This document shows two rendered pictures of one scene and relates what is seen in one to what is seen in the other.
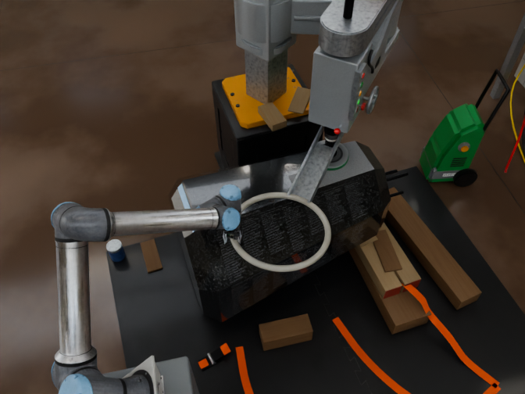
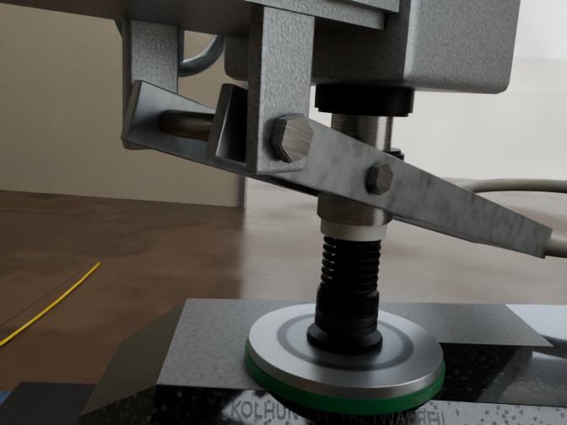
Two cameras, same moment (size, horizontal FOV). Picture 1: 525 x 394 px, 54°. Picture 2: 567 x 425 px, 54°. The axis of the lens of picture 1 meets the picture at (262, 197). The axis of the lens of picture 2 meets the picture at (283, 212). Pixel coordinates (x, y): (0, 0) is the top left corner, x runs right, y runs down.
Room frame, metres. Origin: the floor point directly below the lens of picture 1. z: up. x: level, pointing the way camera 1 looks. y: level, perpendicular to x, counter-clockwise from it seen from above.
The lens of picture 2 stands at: (2.58, -0.29, 1.14)
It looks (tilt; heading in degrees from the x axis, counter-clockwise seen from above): 12 degrees down; 196
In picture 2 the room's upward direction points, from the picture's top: 3 degrees clockwise
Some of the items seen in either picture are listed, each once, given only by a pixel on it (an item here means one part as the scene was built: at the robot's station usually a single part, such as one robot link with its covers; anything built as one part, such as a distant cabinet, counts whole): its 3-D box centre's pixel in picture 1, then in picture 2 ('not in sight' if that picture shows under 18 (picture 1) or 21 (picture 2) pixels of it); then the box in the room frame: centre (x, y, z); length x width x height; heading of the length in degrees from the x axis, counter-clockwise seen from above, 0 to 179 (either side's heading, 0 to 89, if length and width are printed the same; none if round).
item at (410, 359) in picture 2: (329, 153); (343, 343); (2.01, -0.38, 0.87); 0.21 x 0.21 x 0.01
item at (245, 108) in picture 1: (266, 94); not in sight; (2.65, -0.03, 0.76); 0.49 x 0.49 x 0.05; 18
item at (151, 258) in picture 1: (151, 255); not in sight; (1.89, 0.76, 0.02); 0.25 x 0.10 x 0.01; 20
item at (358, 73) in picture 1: (356, 92); not in sight; (1.89, -0.45, 1.40); 0.08 x 0.03 x 0.28; 153
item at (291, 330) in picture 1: (285, 331); not in sight; (1.31, -0.13, 0.07); 0.30 x 0.12 x 0.12; 103
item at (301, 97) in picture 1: (300, 100); not in sight; (2.55, -0.25, 0.80); 0.20 x 0.10 x 0.05; 159
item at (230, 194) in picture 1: (230, 199); not in sight; (1.41, 0.14, 1.21); 0.10 x 0.09 x 0.12; 131
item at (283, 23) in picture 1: (301, 8); not in sight; (2.63, -0.23, 1.39); 0.74 x 0.34 x 0.25; 85
